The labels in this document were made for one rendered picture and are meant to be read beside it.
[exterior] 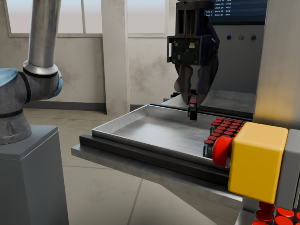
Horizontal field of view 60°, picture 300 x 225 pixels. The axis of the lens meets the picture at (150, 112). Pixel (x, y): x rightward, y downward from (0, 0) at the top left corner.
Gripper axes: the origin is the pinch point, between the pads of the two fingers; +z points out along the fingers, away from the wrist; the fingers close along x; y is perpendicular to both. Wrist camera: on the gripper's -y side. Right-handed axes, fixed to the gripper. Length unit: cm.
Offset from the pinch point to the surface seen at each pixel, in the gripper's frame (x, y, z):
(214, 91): -10, -49, 9
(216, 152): 12.5, 24.0, -0.1
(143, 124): -18.0, -6.6, 11.8
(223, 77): -17, -85, 9
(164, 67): -145, -260, 34
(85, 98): -252, -215, 82
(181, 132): -5.6, -6.8, 11.8
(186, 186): 5.1, 15.1, 12.5
